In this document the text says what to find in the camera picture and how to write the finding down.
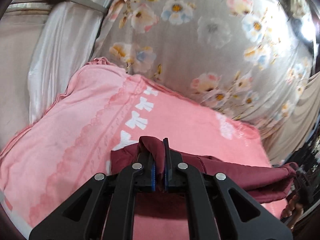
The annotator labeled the maroon quilted down jacket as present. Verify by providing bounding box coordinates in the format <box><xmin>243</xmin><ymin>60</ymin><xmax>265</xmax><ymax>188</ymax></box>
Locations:
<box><xmin>110</xmin><ymin>136</ymin><xmax>297</xmax><ymax>219</ymax></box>

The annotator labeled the person's right hand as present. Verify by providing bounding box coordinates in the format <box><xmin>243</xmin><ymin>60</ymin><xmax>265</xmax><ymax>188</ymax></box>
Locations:
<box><xmin>281</xmin><ymin>194</ymin><xmax>304</xmax><ymax>231</ymax></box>

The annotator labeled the beige bed sheet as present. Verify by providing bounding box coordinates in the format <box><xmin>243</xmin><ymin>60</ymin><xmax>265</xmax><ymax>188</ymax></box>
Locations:
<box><xmin>263</xmin><ymin>73</ymin><xmax>319</xmax><ymax>165</ymax></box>

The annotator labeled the pink towel blanket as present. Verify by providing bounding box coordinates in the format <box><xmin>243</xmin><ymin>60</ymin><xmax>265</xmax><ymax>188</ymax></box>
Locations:
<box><xmin>0</xmin><ymin>56</ymin><xmax>281</xmax><ymax>240</ymax></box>

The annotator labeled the grey floral duvet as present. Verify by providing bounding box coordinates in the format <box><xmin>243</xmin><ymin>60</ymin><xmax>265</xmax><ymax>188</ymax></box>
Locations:
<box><xmin>94</xmin><ymin>0</ymin><xmax>315</xmax><ymax>137</ymax></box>

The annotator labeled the silver satin curtain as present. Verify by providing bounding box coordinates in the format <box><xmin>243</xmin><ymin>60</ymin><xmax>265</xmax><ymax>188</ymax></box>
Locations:
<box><xmin>1</xmin><ymin>0</ymin><xmax>113</xmax><ymax>146</ymax></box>

